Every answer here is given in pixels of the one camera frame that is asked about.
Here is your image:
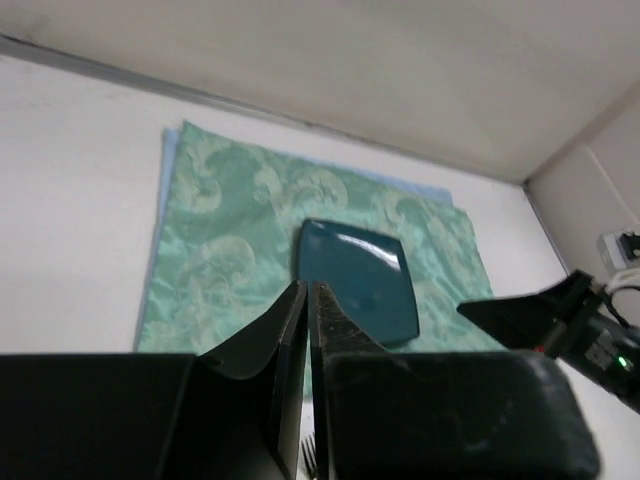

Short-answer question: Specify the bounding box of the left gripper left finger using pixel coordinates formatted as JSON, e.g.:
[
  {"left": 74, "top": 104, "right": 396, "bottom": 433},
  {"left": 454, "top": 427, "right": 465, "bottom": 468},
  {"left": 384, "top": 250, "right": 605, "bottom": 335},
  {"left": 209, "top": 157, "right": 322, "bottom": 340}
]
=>
[{"left": 194, "top": 281, "right": 308, "bottom": 479}]

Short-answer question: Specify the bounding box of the dark metal fork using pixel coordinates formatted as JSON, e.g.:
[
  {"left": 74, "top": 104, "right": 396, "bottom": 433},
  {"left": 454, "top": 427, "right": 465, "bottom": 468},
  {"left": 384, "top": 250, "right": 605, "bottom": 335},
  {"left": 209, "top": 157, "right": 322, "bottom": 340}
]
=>
[{"left": 301, "top": 434, "right": 318, "bottom": 480}]

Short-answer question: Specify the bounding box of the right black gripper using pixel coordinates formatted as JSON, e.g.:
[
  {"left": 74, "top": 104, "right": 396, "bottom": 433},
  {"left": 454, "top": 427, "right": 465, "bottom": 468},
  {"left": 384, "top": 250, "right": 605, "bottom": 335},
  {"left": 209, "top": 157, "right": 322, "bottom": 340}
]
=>
[{"left": 457, "top": 272, "right": 639, "bottom": 411}]

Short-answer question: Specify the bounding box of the green patterned cloth placemat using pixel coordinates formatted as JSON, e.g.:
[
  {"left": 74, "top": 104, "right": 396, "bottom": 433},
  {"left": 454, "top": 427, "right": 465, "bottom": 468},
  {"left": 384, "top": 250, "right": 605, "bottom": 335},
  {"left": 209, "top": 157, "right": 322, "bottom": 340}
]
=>
[{"left": 136, "top": 122, "right": 497, "bottom": 354}]

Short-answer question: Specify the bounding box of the teal square plate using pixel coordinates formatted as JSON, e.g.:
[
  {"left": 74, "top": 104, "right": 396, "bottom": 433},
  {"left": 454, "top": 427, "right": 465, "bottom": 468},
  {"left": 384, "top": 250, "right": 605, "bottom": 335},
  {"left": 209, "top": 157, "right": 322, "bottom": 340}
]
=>
[{"left": 295, "top": 219, "right": 420, "bottom": 347}]

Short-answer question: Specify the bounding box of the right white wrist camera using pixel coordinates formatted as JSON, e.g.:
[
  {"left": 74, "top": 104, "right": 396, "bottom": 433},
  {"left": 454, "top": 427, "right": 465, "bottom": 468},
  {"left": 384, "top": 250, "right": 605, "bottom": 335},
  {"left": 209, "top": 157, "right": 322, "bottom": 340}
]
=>
[{"left": 596, "top": 226, "right": 639, "bottom": 292}]

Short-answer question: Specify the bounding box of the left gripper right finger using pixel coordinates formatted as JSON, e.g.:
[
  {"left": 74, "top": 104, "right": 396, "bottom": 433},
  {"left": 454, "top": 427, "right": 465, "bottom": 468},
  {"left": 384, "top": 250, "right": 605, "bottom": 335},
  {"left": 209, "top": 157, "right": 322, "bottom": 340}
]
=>
[{"left": 309, "top": 283, "right": 410, "bottom": 479}]

